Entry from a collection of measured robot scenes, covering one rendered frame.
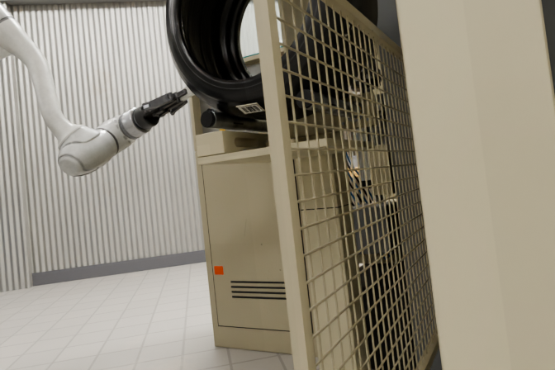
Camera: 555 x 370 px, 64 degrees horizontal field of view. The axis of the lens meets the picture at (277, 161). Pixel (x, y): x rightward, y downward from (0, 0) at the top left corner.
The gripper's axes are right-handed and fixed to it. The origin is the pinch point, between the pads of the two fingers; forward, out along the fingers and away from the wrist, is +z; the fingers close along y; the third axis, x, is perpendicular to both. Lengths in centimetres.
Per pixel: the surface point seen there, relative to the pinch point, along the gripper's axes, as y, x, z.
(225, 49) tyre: 14.6, -13.4, 7.9
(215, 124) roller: -9.0, 16.1, 11.5
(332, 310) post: 27, 75, 8
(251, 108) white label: -9.9, 17.1, 23.4
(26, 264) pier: 141, -3, -333
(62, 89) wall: 173, -154, -267
